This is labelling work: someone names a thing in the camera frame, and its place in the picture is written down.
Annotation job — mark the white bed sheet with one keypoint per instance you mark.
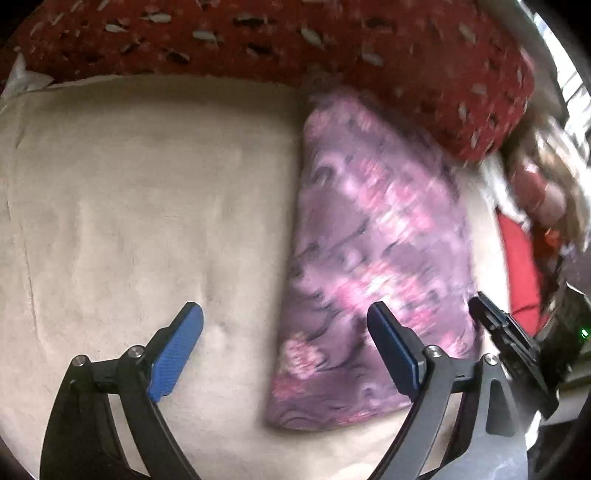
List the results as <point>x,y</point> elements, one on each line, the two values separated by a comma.
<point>23,76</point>

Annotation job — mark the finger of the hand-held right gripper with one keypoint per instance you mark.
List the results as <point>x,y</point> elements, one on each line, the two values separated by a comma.
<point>512,341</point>

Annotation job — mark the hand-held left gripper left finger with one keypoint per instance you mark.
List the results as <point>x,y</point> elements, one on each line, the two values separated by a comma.
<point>178,355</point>

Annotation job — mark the beige fleece blanket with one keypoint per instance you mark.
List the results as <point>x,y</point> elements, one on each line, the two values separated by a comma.
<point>138,207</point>

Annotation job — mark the red patterned pillow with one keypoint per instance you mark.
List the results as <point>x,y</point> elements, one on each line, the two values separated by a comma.
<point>277,46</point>

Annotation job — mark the purple pink floral cloth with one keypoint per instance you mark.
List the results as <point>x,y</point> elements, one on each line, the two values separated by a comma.
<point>369,230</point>

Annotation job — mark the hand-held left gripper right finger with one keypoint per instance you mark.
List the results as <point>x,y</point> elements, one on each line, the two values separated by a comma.
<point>392,350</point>

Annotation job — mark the person's red clothing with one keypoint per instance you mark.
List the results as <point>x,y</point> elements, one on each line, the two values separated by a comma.
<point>519,272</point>

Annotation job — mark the person's right forearm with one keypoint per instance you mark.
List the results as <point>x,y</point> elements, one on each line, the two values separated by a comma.
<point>538,189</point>

